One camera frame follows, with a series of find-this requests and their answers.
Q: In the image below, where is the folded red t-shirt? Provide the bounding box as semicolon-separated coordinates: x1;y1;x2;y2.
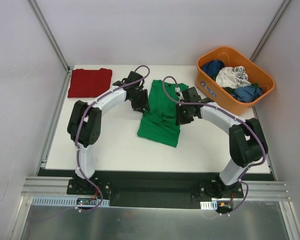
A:
67;68;113;98

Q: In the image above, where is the white cable duct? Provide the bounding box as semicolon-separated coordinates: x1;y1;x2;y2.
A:
200;200;218;211
32;196;110;208

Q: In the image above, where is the aluminium frame rail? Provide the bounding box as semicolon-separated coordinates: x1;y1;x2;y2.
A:
21;176;292;202

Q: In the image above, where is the right white cable duct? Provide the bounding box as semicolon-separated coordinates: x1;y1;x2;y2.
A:
200;200;218;211

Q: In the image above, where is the orange plastic basket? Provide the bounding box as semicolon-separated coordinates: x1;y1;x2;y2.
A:
195;46;276;115

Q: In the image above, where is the purple cable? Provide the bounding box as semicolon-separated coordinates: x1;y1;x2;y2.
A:
74;65;151;213
162;76;269;181

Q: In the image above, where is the right aluminium post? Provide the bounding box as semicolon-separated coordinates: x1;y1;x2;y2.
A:
249;0;293;62

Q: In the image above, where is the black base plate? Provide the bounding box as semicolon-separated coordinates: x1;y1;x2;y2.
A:
66;170;244;209

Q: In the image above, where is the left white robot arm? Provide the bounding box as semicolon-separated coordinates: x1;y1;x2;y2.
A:
67;71;150;195

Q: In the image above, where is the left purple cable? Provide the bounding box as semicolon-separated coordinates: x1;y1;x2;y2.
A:
74;65;151;213

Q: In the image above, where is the dark blue t-shirt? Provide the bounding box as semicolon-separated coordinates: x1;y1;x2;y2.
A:
200;60;225;78

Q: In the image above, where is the left white cable duct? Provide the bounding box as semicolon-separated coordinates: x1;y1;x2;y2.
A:
32;196;110;208

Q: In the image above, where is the aluminium post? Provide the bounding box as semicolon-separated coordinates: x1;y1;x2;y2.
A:
249;0;293;62
27;0;71;73

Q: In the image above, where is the white printed t-shirt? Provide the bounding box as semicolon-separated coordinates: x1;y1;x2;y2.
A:
215;66;251;89

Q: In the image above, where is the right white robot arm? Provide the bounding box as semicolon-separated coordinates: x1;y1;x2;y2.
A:
175;87;268;199

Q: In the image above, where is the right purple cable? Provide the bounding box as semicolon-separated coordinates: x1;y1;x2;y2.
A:
162;76;269;181

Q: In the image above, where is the left aluminium post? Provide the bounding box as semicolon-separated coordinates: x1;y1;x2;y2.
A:
27;0;71;73

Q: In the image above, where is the green t-shirt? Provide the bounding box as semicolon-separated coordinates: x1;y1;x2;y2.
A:
137;80;180;148

